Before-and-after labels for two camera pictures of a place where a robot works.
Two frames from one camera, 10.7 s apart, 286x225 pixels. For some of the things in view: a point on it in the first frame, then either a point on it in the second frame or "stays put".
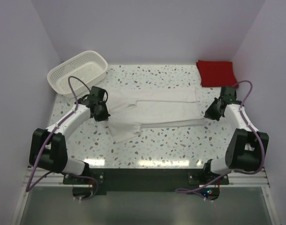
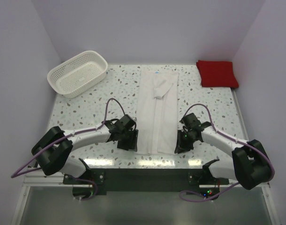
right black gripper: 209,114 → 181,147
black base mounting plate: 96,182 stays put
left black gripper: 104,116 → 131,144
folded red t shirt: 216,73 stays put
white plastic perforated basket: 89,67 stays put
